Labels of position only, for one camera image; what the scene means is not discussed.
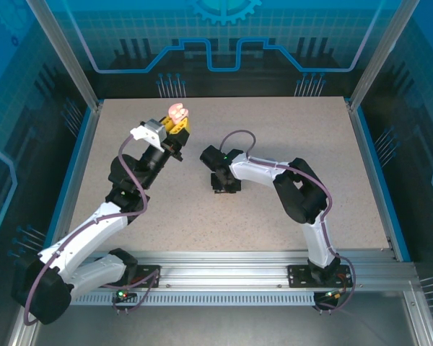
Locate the pink earbud charging case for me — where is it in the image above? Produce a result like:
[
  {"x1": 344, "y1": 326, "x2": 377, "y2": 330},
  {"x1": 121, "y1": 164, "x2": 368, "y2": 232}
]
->
[{"x1": 167, "y1": 102, "x2": 190, "y2": 122}]

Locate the left blue table border strip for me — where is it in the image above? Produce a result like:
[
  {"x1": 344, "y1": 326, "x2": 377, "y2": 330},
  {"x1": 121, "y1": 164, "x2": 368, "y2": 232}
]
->
[{"x1": 35, "y1": 107, "x2": 95, "y2": 262}]

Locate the blue table border strip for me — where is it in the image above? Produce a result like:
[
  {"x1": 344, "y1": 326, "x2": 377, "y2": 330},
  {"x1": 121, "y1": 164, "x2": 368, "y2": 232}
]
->
[
  {"x1": 356, "y1": 109, "x2": 413, "y2": 263},
  {"x1": 35, "y1": 107, "x2": 95, "y2": 262}
]

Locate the left connector board with LED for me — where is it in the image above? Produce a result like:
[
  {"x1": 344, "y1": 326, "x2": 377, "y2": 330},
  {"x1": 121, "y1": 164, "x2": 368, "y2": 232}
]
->
[{"x1": 115, "y1": 285, "x2": 136, "y2": 303}]

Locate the connector board with led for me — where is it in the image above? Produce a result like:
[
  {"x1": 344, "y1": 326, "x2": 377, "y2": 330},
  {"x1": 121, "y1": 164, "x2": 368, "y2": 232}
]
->
[
  {"x1": 322, "y1": 288, "x2": 348, "y2": 302},
  {"x1": 115, "y1": 285, "x2": 136, "y2": 303}
]

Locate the right blue table border strip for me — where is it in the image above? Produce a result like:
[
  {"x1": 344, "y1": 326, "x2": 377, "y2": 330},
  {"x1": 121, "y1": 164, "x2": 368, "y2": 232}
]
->
[{"x1": 356, "y1": 109, "x2": 413, "y2": 263}]

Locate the grey metal sheet panel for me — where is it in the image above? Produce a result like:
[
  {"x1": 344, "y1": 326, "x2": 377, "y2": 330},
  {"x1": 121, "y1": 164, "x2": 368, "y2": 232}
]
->
[{"x1": 32, "y1": 304, "x2": 411, "y2": 346}]

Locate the right connector board with LED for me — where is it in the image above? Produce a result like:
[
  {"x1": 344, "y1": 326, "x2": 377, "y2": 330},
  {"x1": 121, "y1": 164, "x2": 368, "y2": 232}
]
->
[{"x1": 322, "y1": 288, "x2": 348, "y2": 302}]

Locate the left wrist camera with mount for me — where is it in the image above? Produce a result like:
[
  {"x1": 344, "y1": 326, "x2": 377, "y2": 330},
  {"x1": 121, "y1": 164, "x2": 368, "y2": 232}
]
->
[{"x1": 129, "y1": 118, "x2": 169, "y2": 153}]

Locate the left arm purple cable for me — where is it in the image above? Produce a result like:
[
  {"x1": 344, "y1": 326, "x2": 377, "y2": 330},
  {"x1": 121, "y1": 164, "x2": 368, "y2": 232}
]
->
[{"x1": 22, "y1": 136, "x2": 162, "y2": 326}]

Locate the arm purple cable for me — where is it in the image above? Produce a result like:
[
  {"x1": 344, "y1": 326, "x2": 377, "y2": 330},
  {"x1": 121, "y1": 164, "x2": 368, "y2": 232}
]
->
[
  {"x1": 219, "y1": 130, "x2": 358, "y2": 315},
  {"x1": 22, "y1": 136, "x2": 162, "y2": 326}
]

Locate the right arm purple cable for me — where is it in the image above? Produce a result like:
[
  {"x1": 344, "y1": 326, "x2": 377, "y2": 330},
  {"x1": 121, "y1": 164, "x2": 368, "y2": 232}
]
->
[{"x1": 219, "y1": 130, "x2": 358, "y2": 315}]

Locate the left aluminium side rail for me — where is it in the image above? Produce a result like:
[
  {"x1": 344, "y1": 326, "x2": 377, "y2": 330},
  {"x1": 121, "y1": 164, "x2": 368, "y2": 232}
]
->
[{"x1": 39, "y1": 102, "x2": 102, "y2": 261}]

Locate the aluminium side rail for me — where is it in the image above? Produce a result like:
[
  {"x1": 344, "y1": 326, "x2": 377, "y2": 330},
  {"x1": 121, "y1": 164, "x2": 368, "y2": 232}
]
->
[
  {"x1": 39, "y1": 102, "x2": 102, "y2": 261},
  {"x1": 348, "y1": 103, "x2": 401, "y2": 261}
]

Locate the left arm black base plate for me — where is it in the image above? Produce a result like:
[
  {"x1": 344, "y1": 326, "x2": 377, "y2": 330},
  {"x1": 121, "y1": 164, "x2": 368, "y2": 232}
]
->
[{"x1": 128, "y1": 264, "x2": 162, "y2": 290}]

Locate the aluminium mounting rail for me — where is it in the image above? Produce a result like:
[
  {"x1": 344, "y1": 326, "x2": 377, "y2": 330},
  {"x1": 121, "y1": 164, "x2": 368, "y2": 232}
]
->
[{"x1": 70, "y1": 249, "x2": 419, "y2": 290}]

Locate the left aluminium frame post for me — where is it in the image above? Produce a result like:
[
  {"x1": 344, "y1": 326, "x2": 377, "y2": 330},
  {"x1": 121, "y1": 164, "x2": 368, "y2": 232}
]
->
[{"x1": 24, "y1": 0, "x2": 105, "y2": 113}]

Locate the aluminium frame post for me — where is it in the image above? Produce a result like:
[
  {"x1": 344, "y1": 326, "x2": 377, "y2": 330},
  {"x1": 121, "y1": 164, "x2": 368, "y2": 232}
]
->
[
  {"x1": 24, "y1": 0, "x2": 105, "y2": 113},
  {"x1": 347, "y1": 0, "x2": 422, "y2": 113}
]

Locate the slotted grey cable tray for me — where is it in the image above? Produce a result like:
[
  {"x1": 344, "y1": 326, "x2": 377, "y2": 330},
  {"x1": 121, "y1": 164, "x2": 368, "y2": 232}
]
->
[{"x1": 70, "y1": 292, "x2": 326, "y2": 308}]

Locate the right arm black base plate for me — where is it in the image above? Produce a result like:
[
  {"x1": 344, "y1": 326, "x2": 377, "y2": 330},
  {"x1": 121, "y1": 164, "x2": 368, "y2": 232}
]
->
[{"x1": 286, "y1": 264, "x2": 354, "y2": 290}]

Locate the right aluminium side rail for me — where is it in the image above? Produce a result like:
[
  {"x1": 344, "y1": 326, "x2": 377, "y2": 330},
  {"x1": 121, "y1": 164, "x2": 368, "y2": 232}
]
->
[{"x1": 348, "y1": 103, "x2": 401, "y2": 261}]

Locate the right aluminium frame post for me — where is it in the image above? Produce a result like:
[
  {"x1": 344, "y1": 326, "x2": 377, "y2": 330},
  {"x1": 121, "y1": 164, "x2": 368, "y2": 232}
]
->
[{"x1": 347, "y1": 0, "x2": 422, "y2": 113}]

